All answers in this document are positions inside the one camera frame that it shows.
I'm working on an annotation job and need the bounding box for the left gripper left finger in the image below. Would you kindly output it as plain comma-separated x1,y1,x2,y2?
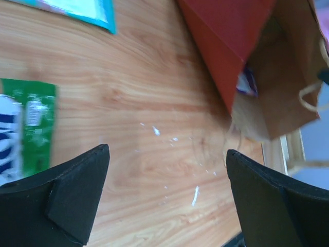
1,144,110,246

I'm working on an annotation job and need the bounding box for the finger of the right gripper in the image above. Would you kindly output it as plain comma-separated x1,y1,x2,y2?
317,68,329,85

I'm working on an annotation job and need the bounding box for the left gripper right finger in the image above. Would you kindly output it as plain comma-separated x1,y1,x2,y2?
226,149,328,246

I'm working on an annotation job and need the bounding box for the red brown paper bag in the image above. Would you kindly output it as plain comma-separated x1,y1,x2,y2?
178,1,328,143

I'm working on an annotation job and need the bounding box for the teal snack packet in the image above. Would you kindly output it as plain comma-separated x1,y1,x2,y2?
16,0,117,34

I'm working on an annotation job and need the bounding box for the wooden clothes rack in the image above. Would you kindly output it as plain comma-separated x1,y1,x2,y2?
262,129,306,176

